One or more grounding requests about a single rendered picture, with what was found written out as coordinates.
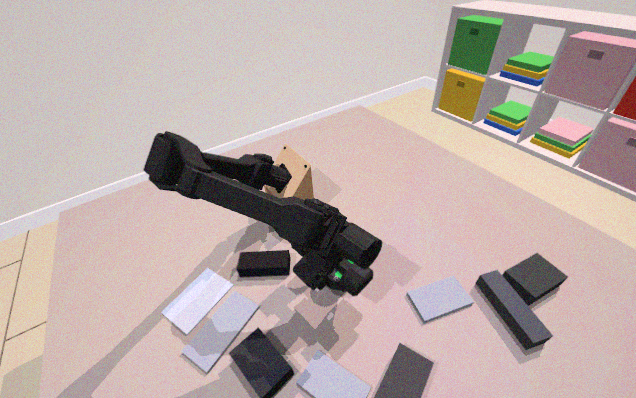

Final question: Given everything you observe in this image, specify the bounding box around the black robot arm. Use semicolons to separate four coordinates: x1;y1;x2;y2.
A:
144;131;382;291

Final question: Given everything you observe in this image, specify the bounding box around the dark grey controller unit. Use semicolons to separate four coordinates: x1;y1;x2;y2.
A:
327;256;355;291

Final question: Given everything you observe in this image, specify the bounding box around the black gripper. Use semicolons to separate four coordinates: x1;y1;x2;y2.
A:
291;244;374;296

